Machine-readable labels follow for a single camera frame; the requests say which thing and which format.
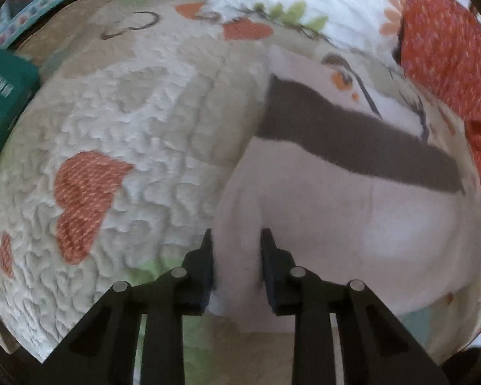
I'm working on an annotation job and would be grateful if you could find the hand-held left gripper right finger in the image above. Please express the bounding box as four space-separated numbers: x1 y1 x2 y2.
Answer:
260 228 450 385

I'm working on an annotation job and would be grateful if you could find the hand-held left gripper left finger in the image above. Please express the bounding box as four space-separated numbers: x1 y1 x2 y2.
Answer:
44 228 215 385

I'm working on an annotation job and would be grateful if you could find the white garment with grey band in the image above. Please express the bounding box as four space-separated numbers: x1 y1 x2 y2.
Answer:
206 44 481 333

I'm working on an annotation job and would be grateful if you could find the quilted heart print bedspread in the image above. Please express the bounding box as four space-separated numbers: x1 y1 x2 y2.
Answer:
0 0 481 385

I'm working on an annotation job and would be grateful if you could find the teal printed bag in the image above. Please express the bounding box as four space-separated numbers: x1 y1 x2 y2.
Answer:
0 46 41 185

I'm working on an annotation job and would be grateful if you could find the red dotted pillow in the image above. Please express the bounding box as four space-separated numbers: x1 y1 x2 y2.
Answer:
397 0 481 213

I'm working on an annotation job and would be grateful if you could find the long light blue box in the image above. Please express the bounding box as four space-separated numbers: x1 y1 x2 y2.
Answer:
0 0 71 49

